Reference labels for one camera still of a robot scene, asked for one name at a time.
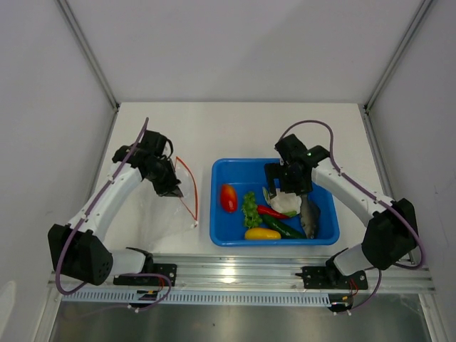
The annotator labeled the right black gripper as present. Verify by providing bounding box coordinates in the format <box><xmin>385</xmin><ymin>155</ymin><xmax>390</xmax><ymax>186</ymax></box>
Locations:
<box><xmin>265</xmin><ymin>161</ymin><xmax>313</xmax><ymax>200</ymax></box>

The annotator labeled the clear zip bag orange zipper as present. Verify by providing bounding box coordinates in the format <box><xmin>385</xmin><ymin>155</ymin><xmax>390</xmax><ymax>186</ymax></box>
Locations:
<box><xmin>147</xmin><ymin>156</ymin><xmax>200</xmax><ymax>250</ymax></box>

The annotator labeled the white cauliflower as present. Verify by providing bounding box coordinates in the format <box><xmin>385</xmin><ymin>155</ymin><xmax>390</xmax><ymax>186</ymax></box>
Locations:
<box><xmin>262</xmin><ymin>187</ymin><xmax>301</xmax><ymax>217</ymax></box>

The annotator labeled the grey fish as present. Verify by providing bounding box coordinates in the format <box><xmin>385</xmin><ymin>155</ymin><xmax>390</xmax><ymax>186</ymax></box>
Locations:
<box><xmin>300</xmin><ymin>194</ymin><xmax>321</xmax><ymax>239</ymax></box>

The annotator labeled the green cucumber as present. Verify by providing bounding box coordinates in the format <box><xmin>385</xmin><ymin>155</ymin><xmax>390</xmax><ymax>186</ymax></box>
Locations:
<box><xmin>261</xmin><ymin>214</ymin><xmax>307</xmax><ymax>239</ymax></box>

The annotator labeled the yellow mango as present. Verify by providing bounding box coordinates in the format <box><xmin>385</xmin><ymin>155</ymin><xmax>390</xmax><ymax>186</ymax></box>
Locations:
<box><xmin>244</xmin><ymin>227</ymin><xmax>281</xmax><ymax>240</ymax></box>

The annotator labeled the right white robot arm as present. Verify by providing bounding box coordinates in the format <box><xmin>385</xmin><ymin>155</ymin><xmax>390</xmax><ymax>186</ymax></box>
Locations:
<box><xmin>264</xmin><ymin>134</ymin><xmax>420</xmax><ymax>288</ymax></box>

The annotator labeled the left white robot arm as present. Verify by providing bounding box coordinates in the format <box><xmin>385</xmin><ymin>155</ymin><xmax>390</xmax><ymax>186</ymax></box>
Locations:
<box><xmin>48</xmin><ymin>130</ymin><xmax>182</xmax><ymax>286</ymax></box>

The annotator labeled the red chili pepper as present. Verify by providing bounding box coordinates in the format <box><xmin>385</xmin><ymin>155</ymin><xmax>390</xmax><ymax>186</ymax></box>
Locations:
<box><xmin>256</xmin><ymin>204</ymin><xmax>289</xmax><ymax>219</ymax></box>

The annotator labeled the green grape bunch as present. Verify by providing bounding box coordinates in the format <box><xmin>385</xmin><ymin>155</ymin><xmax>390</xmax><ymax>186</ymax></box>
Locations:
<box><xmin>241</xmin><ymin>192</ymin><xmax>262</xmax><ymax>229</ymax></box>

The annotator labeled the red tomato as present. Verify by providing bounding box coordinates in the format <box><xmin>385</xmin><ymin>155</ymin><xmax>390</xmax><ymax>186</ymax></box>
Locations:
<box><xmin>220</xmin><ymin>184</ymin><xmax>238</xmax><ymax>213</ymax></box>

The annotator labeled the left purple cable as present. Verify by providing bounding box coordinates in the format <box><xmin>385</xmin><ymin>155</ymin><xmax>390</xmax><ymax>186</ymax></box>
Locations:
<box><xmin>55</xmin><ymin>116</ymin><xmax>172</xmax><ymax>314</ymax></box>

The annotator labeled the purple cable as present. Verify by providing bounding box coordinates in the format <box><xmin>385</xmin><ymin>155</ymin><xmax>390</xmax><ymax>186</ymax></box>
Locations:
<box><xmin>277</xmin><ymin>119</ymin><xmax>428</xmax><ymax>314</ymax></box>
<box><xmin>55</xmin><ymin>116</ymin><xmax>172</xmax><ymax>314</ymax></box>

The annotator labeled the white slotted cable duct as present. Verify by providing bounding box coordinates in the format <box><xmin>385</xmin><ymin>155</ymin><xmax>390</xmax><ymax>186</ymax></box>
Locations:
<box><xmin>63</xmin><ymin>289</ymin><xmax>331</xmax><ymax>307</ymax></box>

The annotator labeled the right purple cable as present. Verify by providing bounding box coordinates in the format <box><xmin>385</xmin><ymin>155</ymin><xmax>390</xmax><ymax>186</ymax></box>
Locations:
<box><xmin>277</xmin><ymin>119</ymin><xmax>428</xmax><ymax>314</ymax></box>

